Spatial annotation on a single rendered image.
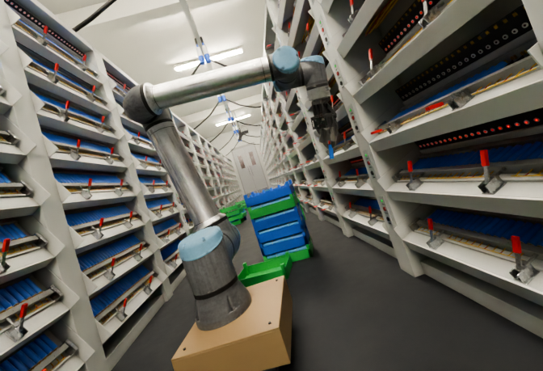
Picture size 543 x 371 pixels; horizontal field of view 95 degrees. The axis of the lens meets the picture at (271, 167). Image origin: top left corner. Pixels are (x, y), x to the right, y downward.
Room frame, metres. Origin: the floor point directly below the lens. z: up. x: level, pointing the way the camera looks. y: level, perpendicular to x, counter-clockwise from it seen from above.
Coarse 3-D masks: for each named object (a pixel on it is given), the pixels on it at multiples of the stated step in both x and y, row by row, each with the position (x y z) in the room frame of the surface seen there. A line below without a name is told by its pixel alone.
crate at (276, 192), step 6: (288, 180) 1.71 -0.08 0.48; (282, 186) 1.73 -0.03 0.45; (288, 186) 1.53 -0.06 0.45; (252, 192) 1.75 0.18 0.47; (270, 192) 1.55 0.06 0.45; (276, 192) 1.54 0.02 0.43; (282, 192) 1.54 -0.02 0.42; (288, 192) 1.53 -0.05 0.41; (246, 198) 1.58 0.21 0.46; (252, 198) 1.57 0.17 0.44; (258, 198) 1.56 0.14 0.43; (264, 198) 1.56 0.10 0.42; (270, 198) 1.55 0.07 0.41; (246, 204) 1.58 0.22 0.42; (252, 204) 1.57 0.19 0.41
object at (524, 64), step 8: (528, 56) 0.43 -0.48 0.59; (512, 64) 0.45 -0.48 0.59; (520, 64) 0.43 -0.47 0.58; (528, 64) 0.42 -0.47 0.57; (536, 64) 0.41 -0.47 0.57; (496, 72) 0.48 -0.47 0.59; (504, 72) 0.46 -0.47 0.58; (512, 72) 0.45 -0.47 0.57; (520, 72) 0.44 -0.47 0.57; (480, 80) 0.51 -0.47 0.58; (488, 80) 0.50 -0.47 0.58; (496, 80) 0.48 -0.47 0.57; (504, 80) 0.46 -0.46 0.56; (464, 88) 0.55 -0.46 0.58; (472, 88) 0.53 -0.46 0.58; (480, 88) 0.51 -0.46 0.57; (488, 88) 0.49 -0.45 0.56; (448, 96) 0.60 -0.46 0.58; (432, 104) 0.65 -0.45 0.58; (408, 112) 0.77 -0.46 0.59; (416, 112) 0.72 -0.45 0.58; (424, 112) 0.70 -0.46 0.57; (392, 120) 0.86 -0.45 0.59; (400, 120) 0.81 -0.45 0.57; (384, 128) 0.91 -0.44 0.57
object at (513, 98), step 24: (504, 48) 0.56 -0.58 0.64; (456, 72) 0.69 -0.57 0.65; (480, 96) 0.51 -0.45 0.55; (504, 96) 0.44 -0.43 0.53; (528, 96) 0.41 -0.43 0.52; (384, 120) 0.97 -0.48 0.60; (432, 120) 0.61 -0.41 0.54; (456, 120) 0.56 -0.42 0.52; (480, 120) 0.51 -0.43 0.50; (384, 144) 0.88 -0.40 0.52
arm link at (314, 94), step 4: (316, 88) 0.97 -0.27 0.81; (320, 88) 0.97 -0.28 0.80; (324, 88) 0.98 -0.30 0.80; (328, 88) 0.99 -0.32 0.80; (308, 92) 1.00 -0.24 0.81; (312, 92) 0.99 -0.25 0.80; (316, 92) 0.98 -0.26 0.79; (320, 92) 0.97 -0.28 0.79; (324, 92) 0.98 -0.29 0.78; (328, 92) 0.99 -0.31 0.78; (308, 96) 1.02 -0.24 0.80; (312, 96) 0.99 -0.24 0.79; (316, 96) 0.98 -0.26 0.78; (320, 96) 0.98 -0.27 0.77; (324, 96) 0.98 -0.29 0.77; (312, 100) 1.02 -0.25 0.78; (316, 100) 1.00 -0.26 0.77
